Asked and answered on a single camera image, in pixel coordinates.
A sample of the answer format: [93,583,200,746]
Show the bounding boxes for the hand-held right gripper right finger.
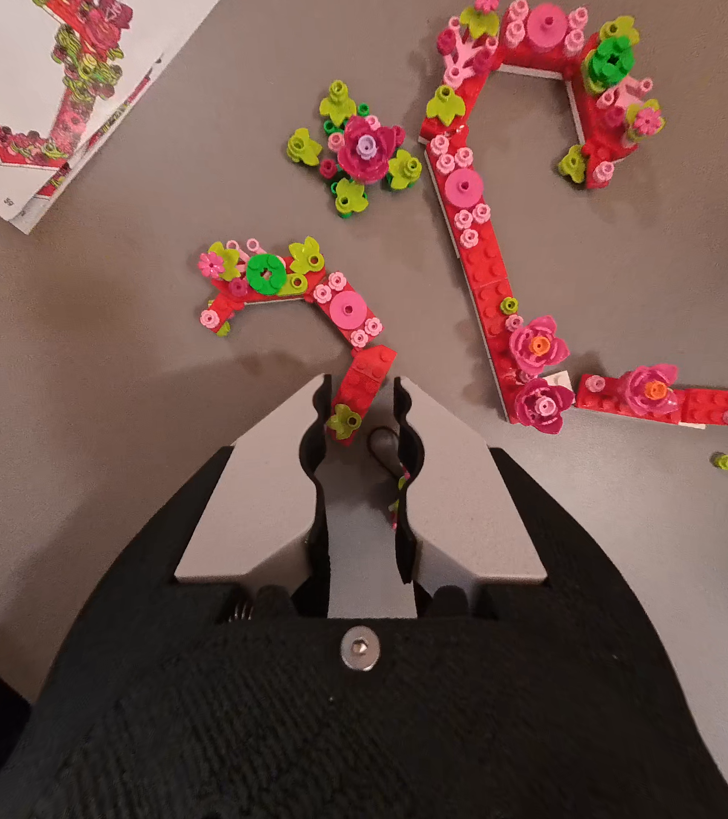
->
[393,375,548,587]

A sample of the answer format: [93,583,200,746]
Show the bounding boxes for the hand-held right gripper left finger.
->
[174,374,334,618]

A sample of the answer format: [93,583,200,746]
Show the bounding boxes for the curved red brick heart section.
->
[199,236,398,447]

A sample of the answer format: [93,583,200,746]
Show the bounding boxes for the red brick section two roses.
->
[576,363,728,430]

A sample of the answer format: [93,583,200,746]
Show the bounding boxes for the large red brick heart section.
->
[418,0,666,438]

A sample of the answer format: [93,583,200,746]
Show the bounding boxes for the brick rose with green leaves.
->
[286,79,423,219]

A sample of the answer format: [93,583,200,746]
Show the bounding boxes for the building instruction booklet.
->
[0,0,220,235]

